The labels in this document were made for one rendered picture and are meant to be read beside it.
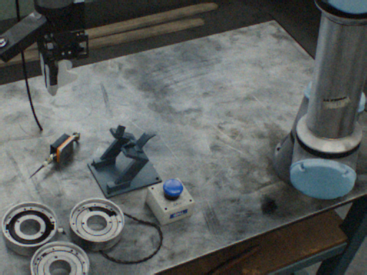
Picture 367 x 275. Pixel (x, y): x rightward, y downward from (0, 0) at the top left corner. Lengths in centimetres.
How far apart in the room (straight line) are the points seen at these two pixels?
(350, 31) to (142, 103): 64
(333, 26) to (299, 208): 48
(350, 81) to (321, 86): 5
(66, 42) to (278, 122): 60
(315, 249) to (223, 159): 37
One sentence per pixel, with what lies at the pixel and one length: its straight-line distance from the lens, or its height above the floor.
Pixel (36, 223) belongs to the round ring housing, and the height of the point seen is 82.
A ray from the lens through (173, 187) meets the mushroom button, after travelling 133.
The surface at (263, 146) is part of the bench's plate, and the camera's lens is 156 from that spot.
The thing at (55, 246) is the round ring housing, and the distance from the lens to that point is 128.
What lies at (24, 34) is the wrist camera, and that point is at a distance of 125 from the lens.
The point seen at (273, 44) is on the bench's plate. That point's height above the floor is 80.
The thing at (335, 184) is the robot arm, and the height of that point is 97.
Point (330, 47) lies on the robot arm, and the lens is 113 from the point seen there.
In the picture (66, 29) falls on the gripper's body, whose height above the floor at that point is 112.
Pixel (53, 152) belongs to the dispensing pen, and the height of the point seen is 83.
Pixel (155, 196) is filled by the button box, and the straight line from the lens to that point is 135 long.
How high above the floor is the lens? 187
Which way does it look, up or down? 47 degrees down
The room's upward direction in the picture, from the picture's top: 8 degrees clockwise
